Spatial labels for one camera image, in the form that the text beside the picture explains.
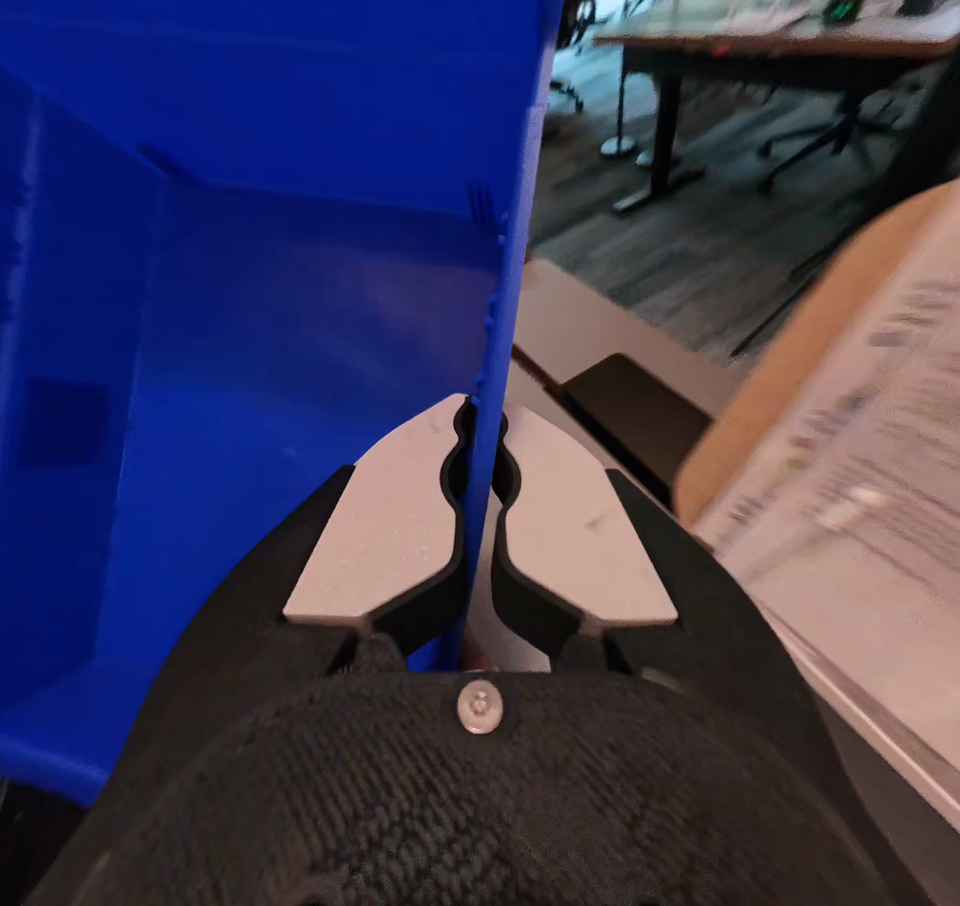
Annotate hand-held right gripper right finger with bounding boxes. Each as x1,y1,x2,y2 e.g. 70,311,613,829
491,404,681,657

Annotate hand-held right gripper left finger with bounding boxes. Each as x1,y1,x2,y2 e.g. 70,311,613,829
282,392,470,656

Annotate blue plastic bin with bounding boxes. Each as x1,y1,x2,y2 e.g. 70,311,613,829
0,0,575,806

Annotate grey desk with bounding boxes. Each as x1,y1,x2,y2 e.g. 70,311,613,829
463,256,960,906

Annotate printed instruction sheet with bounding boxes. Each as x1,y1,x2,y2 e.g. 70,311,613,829
693,242,960,795

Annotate white floor stand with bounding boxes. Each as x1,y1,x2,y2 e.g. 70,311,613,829
600,36,640,159

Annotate black office chair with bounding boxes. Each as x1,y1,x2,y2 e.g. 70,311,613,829
756,85,927,195

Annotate wooden background table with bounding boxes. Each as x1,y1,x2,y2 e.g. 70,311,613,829
592,0,960,217

